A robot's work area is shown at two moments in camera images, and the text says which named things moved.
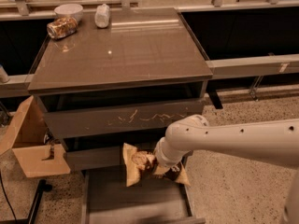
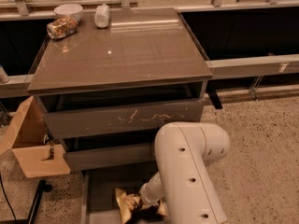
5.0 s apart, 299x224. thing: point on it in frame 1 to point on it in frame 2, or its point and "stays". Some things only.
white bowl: x=64 y=10 stays
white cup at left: x=4 y=77 stays
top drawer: x=85 y=117 stays
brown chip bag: x=141 y=165 to x=129 y=203
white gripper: x=161 y=158 to x=145 y=194
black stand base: x=43 y=187 stays
